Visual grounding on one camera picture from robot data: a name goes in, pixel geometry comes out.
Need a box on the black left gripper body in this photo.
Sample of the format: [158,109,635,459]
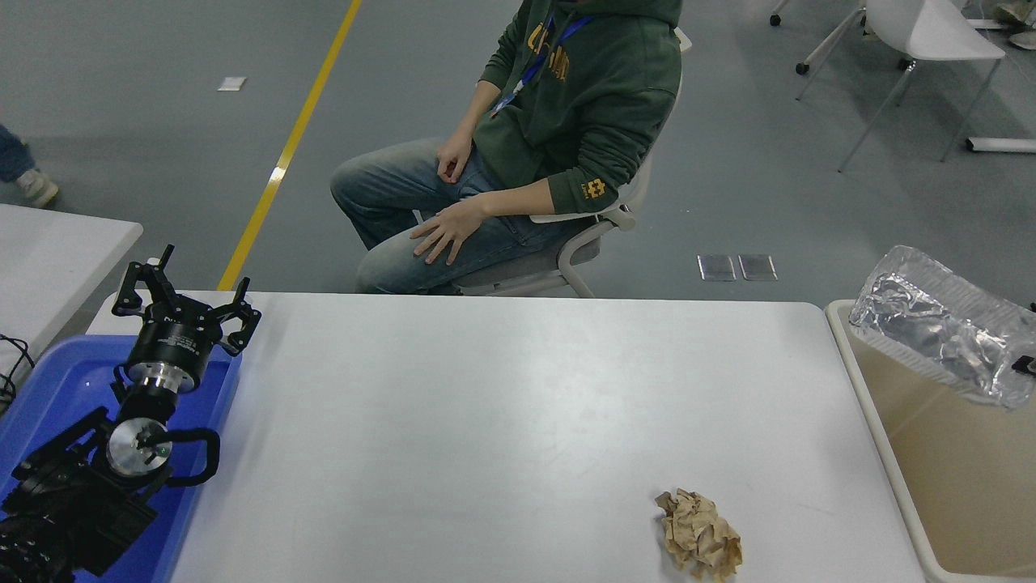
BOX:
[127,313,216,378]

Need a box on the silver foil tray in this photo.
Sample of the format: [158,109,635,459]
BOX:
[848,245,1036,412]

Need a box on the tan paper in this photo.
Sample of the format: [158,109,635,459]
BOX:
[655,488,744,582]

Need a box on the person's left hand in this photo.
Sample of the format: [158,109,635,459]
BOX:
[409,197,492,267]

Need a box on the person's right hand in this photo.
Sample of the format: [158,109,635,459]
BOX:
[435,134,474,184]

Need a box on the white side table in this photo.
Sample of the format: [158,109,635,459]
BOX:
[0,204,144,381]

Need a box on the blue plastic tray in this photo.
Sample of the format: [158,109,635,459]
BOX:
[0,335,244,583]

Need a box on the large pale plastic bin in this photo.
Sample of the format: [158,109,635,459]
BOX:
[825,299,1036,583]

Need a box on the white floor bar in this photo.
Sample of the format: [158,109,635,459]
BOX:
[965,136,1036,155]

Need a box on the grey white office chair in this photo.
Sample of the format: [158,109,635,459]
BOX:
[413,28,695,299]

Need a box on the white shell chair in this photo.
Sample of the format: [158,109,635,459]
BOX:
[795,0,1007,172]

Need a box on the black cable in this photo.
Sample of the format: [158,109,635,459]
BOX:
[0,334,35,415]

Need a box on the white rolling table frame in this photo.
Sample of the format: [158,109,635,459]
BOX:
[769,0,867,77]

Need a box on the blue lanyard with badge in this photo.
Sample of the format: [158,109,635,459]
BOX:
[490,15,596,118]

